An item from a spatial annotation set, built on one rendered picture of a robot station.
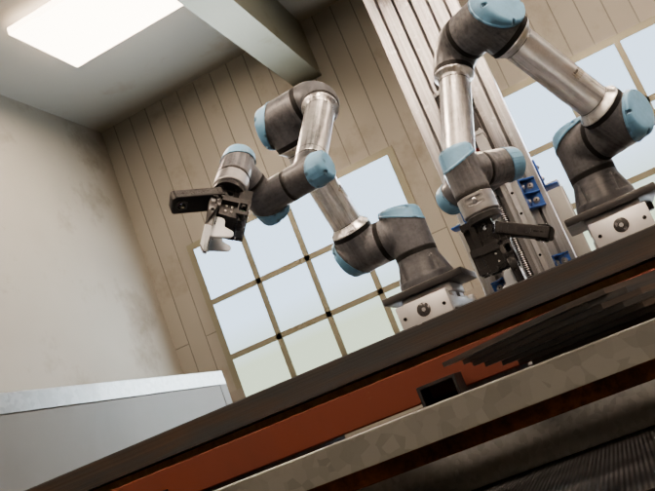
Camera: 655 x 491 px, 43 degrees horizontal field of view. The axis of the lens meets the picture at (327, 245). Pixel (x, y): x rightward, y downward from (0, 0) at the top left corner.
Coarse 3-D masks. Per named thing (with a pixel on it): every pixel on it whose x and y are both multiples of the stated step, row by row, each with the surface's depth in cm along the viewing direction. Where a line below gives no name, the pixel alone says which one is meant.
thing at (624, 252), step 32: (608, 256) 100; (640, 256) 99; (512, 288) 104; (544, 288) 102; (576, 288) 101; (448, 320) 106; (480, 320) 105; (384, 352) 108; (416, 352) 107; (288, 384) 112; (320, 384) 111; (224, 416) 114; (256, 416) 113; (128, 448) 119; (160, 448) 117; (64, 480) 122; (96, 480) 120
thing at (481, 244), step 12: (480, 216) 164; (492, 216) 166; (468, 228) 167; (480, 228) 166; (492, 228) 166; (468, 240) 168; (480, 240) 166; (492, 240) 165; (504, 240) 163; (480, 252) 164; (492, 252) 163; (504, 252) 162; (516, 252) 164; (480, 264) 165; (492, 264) 163; (504, 264) 163; (480, 276) 163
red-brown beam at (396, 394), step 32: (512, 320) 106; (448, 352) 106; (352, 384) 112; (384, 384) 108; (416, 384) 106; (448, 384) 105; (288, 416) 115; (320, 416) 110; (352, 416) 109; (384, 416) 107; (192, 448) 119; (224, 448) 114; (256, 448) 113; (288, 448) 111; (128, 480) 122; (160, 480) 117; (192, 480) 115; (224, 480) 114
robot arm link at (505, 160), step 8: (488, 152) 172; (496, 152) 172; (504, 152) 173; (512, 152) 174; (520, 152) 176; (496, 160) 171; (504, 160) 172; (512, 160) 173; (520, 160) 174; (496, 168) 170; (504, 168) 171; (512, 168) 173; (520, 168) 175; (496, 176) 171; (504, 176) 172; (512, 176) 174; (520, 176) 177; (496, 184) 174
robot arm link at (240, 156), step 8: (240, 144) 188; (224, 152) 188; (232, 152) 185; (240, 152) 185; (248, 152) 186; (224, 160) 183; (232, 160) 182; (240, 160) 183; (248, 160) 185; (240, 168) 180; (248, 168) 183; (256, 168) 187; (248, 176) 181; (256, 176) 185
